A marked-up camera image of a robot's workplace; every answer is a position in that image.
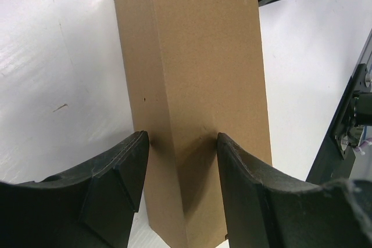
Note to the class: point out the brown cardboard box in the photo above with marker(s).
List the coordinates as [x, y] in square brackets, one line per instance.
[194, 68]

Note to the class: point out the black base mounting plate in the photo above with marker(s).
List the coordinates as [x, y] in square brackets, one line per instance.
[336, 156]

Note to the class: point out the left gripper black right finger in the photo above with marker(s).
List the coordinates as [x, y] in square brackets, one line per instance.
[266, 208]

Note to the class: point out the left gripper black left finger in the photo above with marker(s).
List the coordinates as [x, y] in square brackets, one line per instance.
[89, 205]

